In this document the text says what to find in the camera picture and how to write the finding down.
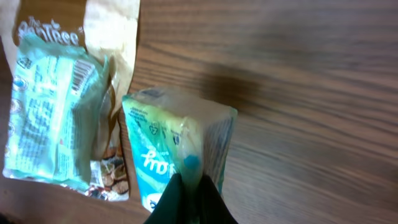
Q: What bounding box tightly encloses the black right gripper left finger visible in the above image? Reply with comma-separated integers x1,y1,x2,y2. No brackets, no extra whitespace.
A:
144,174,185,224

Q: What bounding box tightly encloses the teal snack bar wrapper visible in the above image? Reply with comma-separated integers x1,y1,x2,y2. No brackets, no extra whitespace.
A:
3,34,109,191

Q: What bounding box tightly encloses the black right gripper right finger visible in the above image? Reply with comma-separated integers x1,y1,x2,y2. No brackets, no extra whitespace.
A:
197,175,238,224

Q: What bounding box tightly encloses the teal tissue pack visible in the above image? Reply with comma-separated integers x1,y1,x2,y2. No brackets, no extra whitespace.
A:
122,86,238,212

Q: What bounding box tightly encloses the brown snack pouch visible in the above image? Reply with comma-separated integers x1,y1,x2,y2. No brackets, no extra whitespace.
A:
1,0,140,202

